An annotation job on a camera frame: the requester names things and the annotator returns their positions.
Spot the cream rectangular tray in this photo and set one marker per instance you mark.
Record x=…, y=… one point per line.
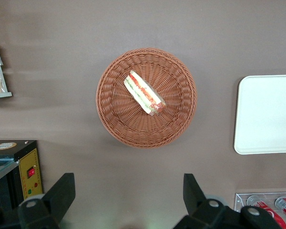
x=267, y=114

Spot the triangle sandwich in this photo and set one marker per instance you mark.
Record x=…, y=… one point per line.
x=143, y=91

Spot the clear acrylic bottle rack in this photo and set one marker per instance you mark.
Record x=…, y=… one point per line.
x=240, y=200

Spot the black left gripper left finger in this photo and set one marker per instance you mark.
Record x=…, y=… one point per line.
x=50, y=207

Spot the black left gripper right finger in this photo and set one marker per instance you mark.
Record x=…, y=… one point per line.
x=202, y=210

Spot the black yellow food warmer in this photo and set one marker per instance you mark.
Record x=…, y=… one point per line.
x=14, y=152

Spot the round brown wicker basket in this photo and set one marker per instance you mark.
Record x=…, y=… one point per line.
x=124, y=124

